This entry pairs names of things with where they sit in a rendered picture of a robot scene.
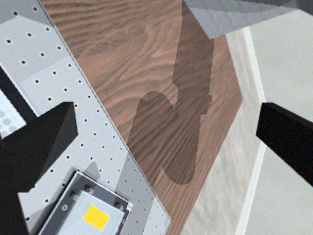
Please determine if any white multiwell plate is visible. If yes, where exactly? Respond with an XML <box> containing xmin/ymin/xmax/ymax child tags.
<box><xmin>0</xmin><ymin>90</ymin><xmax>26</xmax><ymax>138</ymax></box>

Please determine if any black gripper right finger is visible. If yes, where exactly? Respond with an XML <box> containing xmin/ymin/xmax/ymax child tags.
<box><xmin>255</xmin><ymin>102</ymin><xmax>313</xmax><ymax>187</ymax></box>

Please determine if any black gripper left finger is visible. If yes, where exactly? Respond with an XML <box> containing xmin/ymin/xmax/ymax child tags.
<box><xmin>0</xmin><ymin>102</ymin><xmax>78</xmax><ymax>235</ymax></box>

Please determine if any dark grey rectangular frame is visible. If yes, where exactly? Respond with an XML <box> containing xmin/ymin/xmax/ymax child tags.
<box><xmin>35</xmin><ymin>170</ymin><xmax>133</xmax><ymax>235</ymax></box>

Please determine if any black rectangular plate holder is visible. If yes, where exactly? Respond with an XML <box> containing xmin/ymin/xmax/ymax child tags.
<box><xmin>0</xmin><ymin>63</ymin><xmax>39</xmax><ymax>123</ymax></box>

